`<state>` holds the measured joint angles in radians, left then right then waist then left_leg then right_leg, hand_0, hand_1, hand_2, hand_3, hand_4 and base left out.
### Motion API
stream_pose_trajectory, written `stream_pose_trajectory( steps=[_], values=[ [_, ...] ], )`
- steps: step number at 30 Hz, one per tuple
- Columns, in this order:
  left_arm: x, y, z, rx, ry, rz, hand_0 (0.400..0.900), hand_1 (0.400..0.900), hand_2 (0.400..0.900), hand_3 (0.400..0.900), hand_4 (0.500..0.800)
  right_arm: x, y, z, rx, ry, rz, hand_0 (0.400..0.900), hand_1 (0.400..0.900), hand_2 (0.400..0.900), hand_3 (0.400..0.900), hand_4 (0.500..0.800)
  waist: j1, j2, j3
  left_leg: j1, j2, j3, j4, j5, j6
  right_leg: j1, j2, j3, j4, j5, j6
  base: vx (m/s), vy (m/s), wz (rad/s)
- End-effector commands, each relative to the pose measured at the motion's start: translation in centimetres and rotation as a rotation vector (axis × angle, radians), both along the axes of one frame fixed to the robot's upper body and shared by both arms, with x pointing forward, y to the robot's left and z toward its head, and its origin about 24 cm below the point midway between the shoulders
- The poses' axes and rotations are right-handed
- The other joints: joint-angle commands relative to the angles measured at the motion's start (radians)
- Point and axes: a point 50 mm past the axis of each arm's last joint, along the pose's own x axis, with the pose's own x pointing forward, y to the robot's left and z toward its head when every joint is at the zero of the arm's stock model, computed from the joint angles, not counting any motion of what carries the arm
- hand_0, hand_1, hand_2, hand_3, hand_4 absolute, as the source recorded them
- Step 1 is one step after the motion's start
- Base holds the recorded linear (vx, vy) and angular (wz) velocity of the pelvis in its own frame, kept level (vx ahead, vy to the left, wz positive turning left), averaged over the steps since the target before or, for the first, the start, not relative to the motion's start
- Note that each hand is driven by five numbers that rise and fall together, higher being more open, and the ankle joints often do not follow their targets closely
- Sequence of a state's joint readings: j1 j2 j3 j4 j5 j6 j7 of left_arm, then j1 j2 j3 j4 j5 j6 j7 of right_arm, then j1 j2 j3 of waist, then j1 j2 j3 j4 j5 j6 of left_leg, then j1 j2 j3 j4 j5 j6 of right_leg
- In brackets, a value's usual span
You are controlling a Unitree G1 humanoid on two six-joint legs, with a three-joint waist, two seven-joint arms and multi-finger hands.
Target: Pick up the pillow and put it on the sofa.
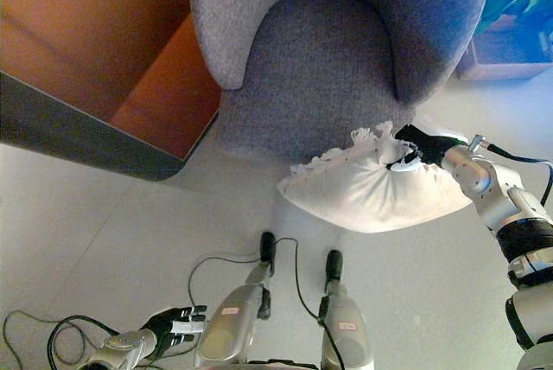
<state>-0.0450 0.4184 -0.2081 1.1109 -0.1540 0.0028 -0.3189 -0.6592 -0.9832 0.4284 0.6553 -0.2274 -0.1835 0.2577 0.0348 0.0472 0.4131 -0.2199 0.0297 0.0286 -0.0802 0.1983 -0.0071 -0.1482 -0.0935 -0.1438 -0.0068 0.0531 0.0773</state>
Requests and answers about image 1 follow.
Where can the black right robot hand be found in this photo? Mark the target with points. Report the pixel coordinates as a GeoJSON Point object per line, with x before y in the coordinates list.
{"type": "Point", "coordinates": [427, 147]}

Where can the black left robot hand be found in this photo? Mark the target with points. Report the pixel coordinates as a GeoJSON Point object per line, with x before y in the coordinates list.
{"type": "Point", "coordinates": [168, 327]}

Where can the white fringed pillow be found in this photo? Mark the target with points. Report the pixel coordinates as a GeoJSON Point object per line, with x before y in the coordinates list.
{"type": "Point", "coordinates": [380, 197]}

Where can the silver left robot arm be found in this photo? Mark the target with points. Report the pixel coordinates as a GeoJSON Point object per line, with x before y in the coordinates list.
{"type": "Point", "coordinates": [121, 346]}

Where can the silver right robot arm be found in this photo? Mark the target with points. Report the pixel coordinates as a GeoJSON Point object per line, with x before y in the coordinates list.
{"type": "Point", "coordinates": [497, 188]}

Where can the silver left robot leg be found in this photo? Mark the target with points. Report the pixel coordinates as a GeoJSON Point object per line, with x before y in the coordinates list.
{"type": "Point", "coordinates": [233, 322]}

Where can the silver robot leg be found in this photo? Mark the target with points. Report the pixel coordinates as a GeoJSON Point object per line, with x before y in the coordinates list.
{"type": "Point", "coordinates": [345, 331]}
{"type": "Point", "coordinates": [233, 322]}

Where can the wooden planter box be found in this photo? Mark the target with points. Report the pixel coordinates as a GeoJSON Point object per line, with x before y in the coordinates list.
{"type": "Point", "coordinates": [505, 56]}

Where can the black left robot foot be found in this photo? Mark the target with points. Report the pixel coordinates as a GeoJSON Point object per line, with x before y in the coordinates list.
{"type": "Point", "coordinates": [268, 248]}

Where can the black robot foot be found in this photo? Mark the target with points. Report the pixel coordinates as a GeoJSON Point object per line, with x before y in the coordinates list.
{"type": "Point", "coordinates": [268, 248]}
{"type": "Point", "coordinates": [334, 264]}

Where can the grey fabric tub armchair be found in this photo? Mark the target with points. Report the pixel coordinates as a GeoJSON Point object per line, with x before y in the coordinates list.
{"type": "Point", "coordinates": [328, 63]}

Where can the black right robot foot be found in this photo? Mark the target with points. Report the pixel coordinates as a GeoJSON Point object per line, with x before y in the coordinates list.
{"type": "Point", "coordinates": [334, 264]}

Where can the silver right robot leg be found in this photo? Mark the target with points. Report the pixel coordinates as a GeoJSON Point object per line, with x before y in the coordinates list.
{"type": "Point", "coordinates": [345, 331]}

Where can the wooden cabinet with dark edge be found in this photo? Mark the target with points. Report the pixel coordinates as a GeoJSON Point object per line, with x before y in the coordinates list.
{"type": "Point", "coordinates": [168, 102]}

